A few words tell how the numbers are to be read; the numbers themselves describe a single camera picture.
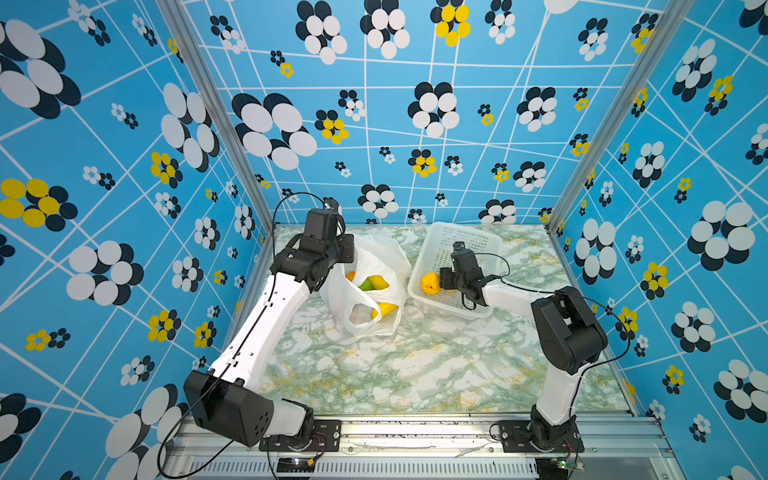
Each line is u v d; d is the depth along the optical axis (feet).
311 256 1.73
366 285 3.21
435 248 3.64
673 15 2.24
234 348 1.38
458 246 2.89
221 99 2.79
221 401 1.25
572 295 1.73
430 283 3.15
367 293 2.47
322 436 2.40
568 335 1.64
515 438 2.38
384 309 3.01
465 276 2.53
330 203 2.17
